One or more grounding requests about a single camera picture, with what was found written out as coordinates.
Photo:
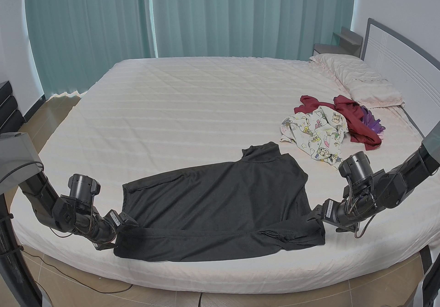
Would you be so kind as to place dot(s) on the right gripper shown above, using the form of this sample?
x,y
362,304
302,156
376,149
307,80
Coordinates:
x,y
330,211

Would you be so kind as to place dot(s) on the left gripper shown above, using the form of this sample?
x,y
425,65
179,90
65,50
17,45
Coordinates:
x,y
110,226

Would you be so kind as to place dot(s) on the black long-sleeved top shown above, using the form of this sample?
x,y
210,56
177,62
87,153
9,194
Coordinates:
x,y
213,202

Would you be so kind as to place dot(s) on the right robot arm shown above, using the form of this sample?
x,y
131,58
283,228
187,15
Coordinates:
x,y
395,185

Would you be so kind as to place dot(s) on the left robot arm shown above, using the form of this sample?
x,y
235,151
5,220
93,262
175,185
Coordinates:
x,y
37,202

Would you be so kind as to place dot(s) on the bed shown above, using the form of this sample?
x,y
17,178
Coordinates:
x,y
189,109

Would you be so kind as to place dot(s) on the white printed pyjama garment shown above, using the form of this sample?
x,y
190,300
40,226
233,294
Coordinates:
x,y
319,137

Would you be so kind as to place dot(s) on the dark red garment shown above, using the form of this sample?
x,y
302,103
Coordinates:
x,y
357,126

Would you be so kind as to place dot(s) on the purple garment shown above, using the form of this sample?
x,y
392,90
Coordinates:
x,y
373,123

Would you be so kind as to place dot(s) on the cream pillow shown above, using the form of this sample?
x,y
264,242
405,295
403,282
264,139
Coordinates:
x,y
364,82

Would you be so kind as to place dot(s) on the black chest of drawers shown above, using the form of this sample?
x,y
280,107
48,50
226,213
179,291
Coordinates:
x,y
8,109

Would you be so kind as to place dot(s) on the grey bedside table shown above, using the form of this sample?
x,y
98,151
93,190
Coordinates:
x,y
330,48

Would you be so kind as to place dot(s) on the blue-green curtain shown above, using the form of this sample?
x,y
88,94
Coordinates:
x,y
254,6
89,23

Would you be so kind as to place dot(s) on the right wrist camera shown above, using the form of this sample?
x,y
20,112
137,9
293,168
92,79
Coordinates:
x,y
347,228

